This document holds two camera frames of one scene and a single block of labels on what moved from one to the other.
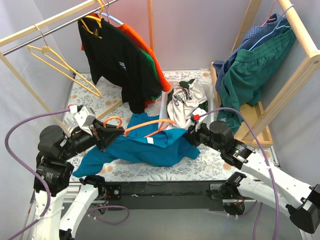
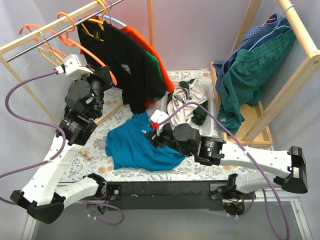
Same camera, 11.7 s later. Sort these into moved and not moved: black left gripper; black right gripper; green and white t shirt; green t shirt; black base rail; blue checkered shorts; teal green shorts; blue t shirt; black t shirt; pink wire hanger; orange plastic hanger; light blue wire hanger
Moved: black left gripper; orange plastic hanger; black right gripper; green t shirt; blue t shirt
Not moved: black base rail; teal green shorts; green and white t shirt; pink wire hanger; light blue wire hanger; blue checkered shorts; black t shirt
